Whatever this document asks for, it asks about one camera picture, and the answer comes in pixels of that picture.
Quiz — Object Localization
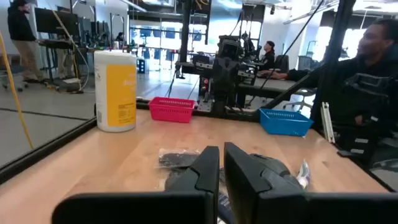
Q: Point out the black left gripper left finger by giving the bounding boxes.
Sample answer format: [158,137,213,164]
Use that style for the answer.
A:
[51,145,220,224]

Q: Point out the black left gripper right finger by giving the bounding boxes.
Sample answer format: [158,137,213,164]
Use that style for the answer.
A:
[223,142,398,224]

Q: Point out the clear packet with black item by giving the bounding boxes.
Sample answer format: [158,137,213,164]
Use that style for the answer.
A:
[157,147,202,170]
[159,169,195,192]

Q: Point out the dark blue toiletry tube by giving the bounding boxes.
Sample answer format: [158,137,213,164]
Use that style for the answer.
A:
[217,191,234,224]

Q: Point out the red plastic basket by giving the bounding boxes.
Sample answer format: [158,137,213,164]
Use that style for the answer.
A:
[148,96,196,124]

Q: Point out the blue plastic basket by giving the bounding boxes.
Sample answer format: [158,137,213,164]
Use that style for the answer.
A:
[259,108,314,138]

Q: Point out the white aluminium extrusion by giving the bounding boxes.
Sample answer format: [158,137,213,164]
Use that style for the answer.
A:
[320,101,336,144]

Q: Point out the white yellow-label wipes canister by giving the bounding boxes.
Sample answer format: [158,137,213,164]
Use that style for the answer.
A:
[93,50,137,133]

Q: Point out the black monitor screen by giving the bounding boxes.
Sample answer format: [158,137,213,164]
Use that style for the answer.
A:
[34,6,81,37]

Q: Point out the yellow hanging cable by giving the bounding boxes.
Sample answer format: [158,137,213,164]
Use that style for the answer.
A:
[0,30,34,149]

